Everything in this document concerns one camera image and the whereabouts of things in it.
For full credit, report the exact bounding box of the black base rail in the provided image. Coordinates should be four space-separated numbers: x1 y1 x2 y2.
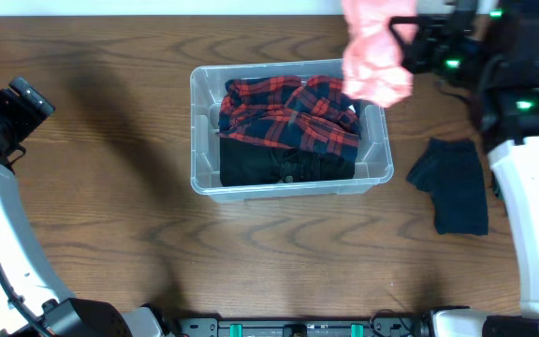
168 310 432 337

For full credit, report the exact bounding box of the dark green garment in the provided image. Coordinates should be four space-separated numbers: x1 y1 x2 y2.
491 173 503 200

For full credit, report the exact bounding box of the black buttoned garment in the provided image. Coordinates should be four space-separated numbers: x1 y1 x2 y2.
219 139 355 186

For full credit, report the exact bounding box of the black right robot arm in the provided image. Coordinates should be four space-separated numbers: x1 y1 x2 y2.
401 0 539 336

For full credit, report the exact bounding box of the red navy plaid shirt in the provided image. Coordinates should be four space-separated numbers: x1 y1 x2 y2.
218 75 361 162

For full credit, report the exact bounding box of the dark navy garment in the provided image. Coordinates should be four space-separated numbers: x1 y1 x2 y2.
406 139 488 236

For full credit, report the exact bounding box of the pink garment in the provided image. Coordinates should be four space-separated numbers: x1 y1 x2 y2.
342 0 416 108

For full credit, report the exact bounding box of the clear plastic storage bin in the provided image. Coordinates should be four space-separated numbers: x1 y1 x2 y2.
190 59 395 203

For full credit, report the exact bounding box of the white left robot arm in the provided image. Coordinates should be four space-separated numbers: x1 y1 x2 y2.
0 77 169 336

